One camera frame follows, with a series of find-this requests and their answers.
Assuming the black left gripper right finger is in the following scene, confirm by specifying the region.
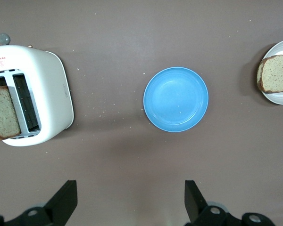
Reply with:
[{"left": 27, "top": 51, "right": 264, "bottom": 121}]
[{"left": 184, "top": 180, "right": 278, "bottom": 226}]

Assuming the brown bread slice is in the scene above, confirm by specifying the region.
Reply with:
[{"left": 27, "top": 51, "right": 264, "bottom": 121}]
[
  {"left": 0, "top": 85, "right": 22, "bottom": 142},
  {"left": 257, "top": 54, "right": 283, "bottom": 94}
]

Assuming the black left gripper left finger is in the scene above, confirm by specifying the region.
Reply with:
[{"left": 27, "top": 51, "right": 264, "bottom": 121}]
[{"left": 0, "top": 180, "right": 78, "bottom": 226}]

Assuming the beige plate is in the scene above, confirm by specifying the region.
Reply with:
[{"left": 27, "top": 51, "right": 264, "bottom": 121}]
[{"left": 259, "top": 38, "right": 283, "bottom": 105}]

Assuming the blue plate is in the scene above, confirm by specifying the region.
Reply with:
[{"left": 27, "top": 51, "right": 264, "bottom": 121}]
[{"left": 143, "top": 66, "right": 209, "bottom": 133}]

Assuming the white toaster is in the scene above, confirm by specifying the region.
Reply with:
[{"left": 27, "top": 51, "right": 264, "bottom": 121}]
[{"left": 0, "top": 32, "right": 75, "bottom": 147}]

